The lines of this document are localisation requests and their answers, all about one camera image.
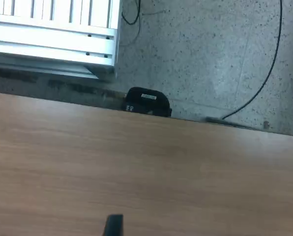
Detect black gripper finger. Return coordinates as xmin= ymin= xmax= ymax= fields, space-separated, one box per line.
xmin=103 ymin=214 xmax=124 ymax=236

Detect black power adapter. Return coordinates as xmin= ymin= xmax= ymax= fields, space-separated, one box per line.
xmin=121 ymin=87 xmax=173 ymax=118

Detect black cable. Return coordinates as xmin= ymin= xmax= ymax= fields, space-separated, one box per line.
xmin=221 ymin=0 xmax=284 ymax=120
xmin=121 ymin=0 xmax=141 ymax=26

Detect aluminium robot stand table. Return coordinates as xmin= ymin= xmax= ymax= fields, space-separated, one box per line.
xmin=0 ymin=0 xmax=124 ymax=80

